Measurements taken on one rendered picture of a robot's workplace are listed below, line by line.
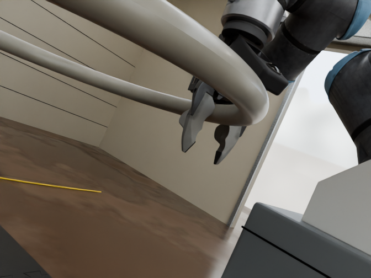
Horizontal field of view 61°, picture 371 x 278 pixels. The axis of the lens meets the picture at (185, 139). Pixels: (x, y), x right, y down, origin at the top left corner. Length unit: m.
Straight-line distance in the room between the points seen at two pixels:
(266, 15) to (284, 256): 0.42
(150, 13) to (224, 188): 5.08
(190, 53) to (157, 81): 6.59
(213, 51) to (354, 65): 0.67
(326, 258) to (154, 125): 5.90
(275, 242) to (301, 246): 0.05
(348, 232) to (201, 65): 0.55
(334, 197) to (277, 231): 0.14
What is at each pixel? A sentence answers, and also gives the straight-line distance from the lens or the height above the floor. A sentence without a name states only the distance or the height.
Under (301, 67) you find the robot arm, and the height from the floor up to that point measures 1.12.
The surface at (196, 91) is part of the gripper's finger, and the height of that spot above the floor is 0.97.
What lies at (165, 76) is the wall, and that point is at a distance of 6.69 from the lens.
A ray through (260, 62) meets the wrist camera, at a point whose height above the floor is 1.03.
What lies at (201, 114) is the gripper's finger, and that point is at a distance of 0.46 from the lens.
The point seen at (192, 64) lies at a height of 0.94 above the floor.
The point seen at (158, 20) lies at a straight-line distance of 0.18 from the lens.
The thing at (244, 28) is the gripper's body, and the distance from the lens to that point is 0.50.
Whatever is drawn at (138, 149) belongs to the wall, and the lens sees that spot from 6.53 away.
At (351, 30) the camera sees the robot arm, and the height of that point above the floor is 1.18.
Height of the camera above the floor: 0.90
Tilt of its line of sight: 1 degrees up
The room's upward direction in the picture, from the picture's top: 24 degrees clockwise
